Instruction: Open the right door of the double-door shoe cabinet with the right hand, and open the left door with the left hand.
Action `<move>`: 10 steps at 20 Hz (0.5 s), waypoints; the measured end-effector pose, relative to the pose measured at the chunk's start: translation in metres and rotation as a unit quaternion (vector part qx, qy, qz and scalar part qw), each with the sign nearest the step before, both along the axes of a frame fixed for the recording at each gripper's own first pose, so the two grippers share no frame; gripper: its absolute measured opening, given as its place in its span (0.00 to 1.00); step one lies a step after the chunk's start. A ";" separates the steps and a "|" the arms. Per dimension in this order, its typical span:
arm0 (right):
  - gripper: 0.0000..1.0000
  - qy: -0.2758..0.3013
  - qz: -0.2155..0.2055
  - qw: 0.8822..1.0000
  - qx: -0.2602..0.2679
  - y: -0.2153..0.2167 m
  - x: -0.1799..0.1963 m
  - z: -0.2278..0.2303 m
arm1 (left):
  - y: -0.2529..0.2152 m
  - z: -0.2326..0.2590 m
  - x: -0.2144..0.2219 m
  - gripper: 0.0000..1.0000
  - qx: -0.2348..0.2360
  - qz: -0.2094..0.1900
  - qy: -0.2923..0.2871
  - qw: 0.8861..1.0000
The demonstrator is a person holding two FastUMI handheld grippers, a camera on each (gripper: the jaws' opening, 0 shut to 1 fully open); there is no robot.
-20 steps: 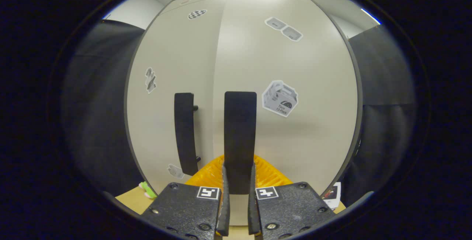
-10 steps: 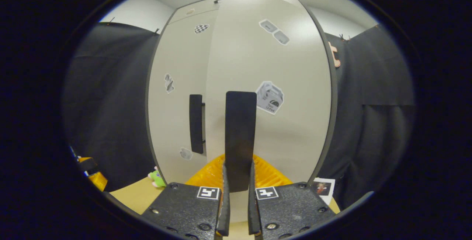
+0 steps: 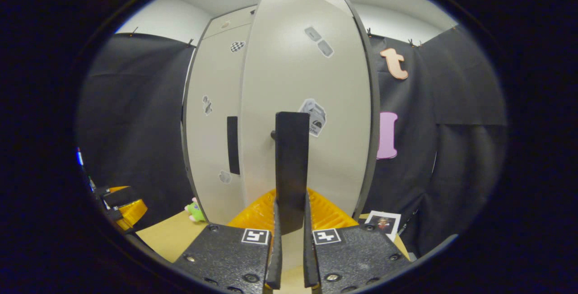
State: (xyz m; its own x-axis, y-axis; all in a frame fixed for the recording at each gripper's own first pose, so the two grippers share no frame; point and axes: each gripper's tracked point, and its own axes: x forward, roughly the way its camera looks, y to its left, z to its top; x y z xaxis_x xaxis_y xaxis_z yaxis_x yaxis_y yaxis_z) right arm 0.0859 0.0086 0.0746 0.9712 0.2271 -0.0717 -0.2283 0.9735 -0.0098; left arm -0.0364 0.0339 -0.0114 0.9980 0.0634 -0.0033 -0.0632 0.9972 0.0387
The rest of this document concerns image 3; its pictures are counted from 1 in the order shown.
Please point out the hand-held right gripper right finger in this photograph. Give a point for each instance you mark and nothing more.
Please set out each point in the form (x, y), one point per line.
(356, 258)

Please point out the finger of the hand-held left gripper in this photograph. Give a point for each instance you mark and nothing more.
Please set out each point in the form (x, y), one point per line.
(133, 210)
(118, 189)

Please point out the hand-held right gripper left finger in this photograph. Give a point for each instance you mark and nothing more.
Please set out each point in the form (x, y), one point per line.
(226, 258)

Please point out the white shoe cabinet door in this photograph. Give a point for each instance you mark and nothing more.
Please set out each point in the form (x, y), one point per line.
(280, 68)
(212, 140)

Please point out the white double-door shoe cabinet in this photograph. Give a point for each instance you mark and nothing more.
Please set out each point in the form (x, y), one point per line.
(216, 81)

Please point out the white cabinet drawer front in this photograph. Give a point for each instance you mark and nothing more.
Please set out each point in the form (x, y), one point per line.
(226, 22)

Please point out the white photo card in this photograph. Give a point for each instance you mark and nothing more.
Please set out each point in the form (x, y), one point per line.
(383, 224)

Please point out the green plush toy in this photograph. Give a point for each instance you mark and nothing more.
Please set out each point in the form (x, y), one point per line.
(195, 212)

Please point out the black backdrop cloth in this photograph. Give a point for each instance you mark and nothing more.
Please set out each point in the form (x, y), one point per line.
(460, 163)

